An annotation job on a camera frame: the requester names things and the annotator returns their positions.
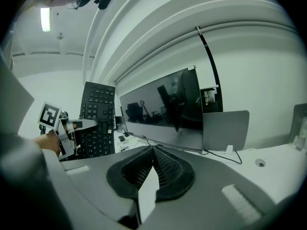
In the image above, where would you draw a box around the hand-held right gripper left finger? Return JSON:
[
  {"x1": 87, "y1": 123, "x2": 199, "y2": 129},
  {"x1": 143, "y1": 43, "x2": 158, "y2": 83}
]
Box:
[{"x1": 62, "y1": 145, "x2": 154, "y2": 225}]

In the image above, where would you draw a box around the black monitor cable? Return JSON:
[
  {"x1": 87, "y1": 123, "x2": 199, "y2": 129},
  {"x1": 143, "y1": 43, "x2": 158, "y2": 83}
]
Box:
[{"x1": 203, "y1": 148, "x2": 243, "y2": 165}]

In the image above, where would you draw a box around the black curved monitor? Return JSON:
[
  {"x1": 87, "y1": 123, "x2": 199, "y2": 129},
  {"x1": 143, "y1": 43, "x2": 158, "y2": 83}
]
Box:
[{"x1": 118, "y1": 67, "x2": 204, "y2": 151}]

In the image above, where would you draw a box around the clear plastic bottle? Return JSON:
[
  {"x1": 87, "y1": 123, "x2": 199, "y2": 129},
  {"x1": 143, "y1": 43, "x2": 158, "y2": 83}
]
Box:
[{"x1": 294, "y1": 116, "x2": 307, "y2": 151}]

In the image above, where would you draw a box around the black wall strip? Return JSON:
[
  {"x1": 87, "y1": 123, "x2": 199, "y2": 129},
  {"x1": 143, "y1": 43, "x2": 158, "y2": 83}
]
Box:
[{"x1": 194, "y1": 25, "x2": 224, "y2": 113}]

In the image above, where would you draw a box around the person's left forearm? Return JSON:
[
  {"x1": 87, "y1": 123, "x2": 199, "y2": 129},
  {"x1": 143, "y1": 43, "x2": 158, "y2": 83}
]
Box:
[{"x1": 33, "y1": 130, "x2": 60, "y2": 153}]

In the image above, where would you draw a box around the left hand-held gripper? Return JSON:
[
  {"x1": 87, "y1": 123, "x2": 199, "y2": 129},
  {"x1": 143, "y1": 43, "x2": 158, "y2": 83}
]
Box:
[{"x1": 37, "y1": 101, "x2": 100, "y2": 161}]

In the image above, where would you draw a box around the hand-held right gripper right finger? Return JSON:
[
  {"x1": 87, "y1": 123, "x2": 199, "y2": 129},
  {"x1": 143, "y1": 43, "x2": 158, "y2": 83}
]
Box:
[{"x1": 148, "y1": 146, "x2": 277, "y2": 230}]

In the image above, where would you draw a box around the black keyboard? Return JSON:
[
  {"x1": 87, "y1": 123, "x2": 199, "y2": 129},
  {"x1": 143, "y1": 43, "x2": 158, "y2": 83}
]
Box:
[{"x1": 79, "y1": 81, "x2": 117, "y2": 160}]

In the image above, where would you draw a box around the ceiling light panel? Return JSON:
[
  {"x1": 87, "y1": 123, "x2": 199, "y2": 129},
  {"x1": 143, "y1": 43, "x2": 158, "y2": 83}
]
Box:
[{"x1": 39, "y1": 7, "x2": 51, "y2": 33}]

